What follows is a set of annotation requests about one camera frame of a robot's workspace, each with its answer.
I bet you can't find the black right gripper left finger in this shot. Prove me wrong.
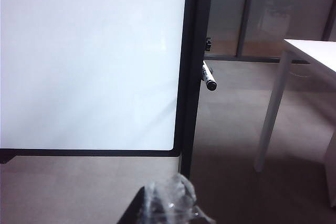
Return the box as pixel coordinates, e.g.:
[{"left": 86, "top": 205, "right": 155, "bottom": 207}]
[{"left": 118, "top": 186, "right": 149, "bottom": 224}]

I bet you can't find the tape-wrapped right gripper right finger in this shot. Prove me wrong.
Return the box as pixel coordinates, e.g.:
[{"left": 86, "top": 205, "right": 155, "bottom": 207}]
[{"left": 141, "top": 172, "right": 216, "bottom": 224}]

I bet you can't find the white whiteboard marker pen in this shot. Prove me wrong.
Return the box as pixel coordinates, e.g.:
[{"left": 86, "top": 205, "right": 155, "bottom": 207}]
[{"left": 201, "top": 60, "right": 218, "bottom": 92}]

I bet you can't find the black pen holder hook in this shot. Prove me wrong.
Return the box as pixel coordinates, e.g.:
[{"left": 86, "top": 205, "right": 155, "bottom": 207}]
[{"left": 199, "top": 67, "right": 215, "bottom": 82}]

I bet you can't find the white table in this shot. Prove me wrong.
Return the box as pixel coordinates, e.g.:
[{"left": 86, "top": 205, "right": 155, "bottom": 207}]
[{"left": 254, "top": 38, "right": 336, "bottom": 173}]

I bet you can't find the white board with black frame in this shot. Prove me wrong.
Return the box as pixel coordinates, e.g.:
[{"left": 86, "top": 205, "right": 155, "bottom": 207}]
[{"left": 0, "top": 0, "right": 215, "bottom": 180}]

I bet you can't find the glass partition with dark frame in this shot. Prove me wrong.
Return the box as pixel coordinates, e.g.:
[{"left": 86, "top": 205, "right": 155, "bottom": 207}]
[{"left": 209, "top": 0, "right": 336, "bottom": 63}]

